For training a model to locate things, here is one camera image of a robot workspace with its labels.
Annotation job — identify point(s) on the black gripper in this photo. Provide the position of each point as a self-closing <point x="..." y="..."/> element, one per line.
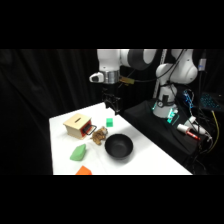
<point x="111" y="98"/>

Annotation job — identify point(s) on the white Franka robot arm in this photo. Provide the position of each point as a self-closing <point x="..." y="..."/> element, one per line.
<point x="173" y="71"/>

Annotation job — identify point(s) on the small green cube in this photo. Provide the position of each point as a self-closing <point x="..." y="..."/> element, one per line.
<point x="109" y="122"/>

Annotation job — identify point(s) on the tiger plush toy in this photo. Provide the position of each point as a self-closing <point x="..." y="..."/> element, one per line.
<point x="99" y="135"/>

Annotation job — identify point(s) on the black robot stand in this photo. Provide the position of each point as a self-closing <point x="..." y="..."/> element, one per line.
<point x="146" y="116"/>

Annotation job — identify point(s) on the black bowl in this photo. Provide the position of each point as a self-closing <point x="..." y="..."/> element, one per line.
<point x="119" y="146"/>

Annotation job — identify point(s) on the wooden box with slot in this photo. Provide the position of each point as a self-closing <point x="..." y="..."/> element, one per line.
<point x="75" y="125"/>

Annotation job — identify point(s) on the green wedge block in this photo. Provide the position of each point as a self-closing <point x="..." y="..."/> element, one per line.
<point x="78" y="153"/>

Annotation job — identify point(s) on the small green-lit device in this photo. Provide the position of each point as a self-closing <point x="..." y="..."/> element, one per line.
<point x="172" y="116"/>

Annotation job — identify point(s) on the orange block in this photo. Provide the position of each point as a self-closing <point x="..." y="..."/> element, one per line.
<point x="84" y="171"/>

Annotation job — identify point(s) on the black curtain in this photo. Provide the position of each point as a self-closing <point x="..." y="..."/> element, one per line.
<point x="40" y="86"/>

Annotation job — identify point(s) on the white cylinder with red tip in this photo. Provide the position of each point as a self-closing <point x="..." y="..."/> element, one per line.
<point x="187" y="131"/>

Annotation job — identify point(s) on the teal lit keyboard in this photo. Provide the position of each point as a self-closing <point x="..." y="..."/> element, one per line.
<point x="210" y="101"/>

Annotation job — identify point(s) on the yellowish wrist camera box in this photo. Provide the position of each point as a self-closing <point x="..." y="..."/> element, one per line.
<point x="126" y="80"/>

